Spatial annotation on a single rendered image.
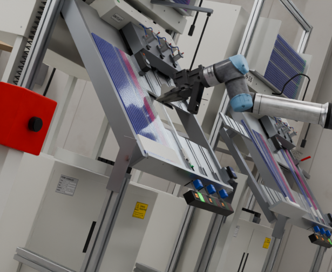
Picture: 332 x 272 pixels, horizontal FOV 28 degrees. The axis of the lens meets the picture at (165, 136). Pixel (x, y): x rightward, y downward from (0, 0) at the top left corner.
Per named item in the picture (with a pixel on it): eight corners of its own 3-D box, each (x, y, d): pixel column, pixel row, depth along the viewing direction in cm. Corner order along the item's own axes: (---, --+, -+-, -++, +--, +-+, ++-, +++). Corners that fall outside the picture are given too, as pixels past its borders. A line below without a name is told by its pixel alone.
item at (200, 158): (222, 192, 265) (229, 188, 264) (135, 160, 209) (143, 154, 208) (202, 152, 274) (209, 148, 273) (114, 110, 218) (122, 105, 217)
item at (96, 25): (180, 120, 282) (190, 113, 281) (89, 71, 226) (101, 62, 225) (150, 59, 296) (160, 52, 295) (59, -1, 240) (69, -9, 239)
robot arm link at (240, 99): (255, 109, 246) (245, 81, 248) (253, 103, 235) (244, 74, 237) (234, 115, 247) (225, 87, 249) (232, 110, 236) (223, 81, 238)
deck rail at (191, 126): (220, 199, 267) (233, 191, 265) (218, 198, 266) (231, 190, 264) (153, 60, 298) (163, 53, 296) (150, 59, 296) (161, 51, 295)
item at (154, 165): (218, 198, 266) (233, 189, 263) (130, 167, 210) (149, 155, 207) (217, 196, 266) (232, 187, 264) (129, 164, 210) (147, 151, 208)
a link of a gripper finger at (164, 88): (154, 89, 255) (176, 81, 252) (156, 103, 253) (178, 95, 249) (150, 86, 252) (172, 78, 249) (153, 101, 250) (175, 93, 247)
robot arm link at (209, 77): (223, 86, 246) (214, 79, 239) (212, 90, 248) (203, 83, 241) (219, 67, 249) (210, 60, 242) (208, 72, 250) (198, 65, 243)
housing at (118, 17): (152, 67, 295) (178, 49, 291) (87, 27, 253) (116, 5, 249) (145, 53, 298) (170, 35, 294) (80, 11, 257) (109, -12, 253)
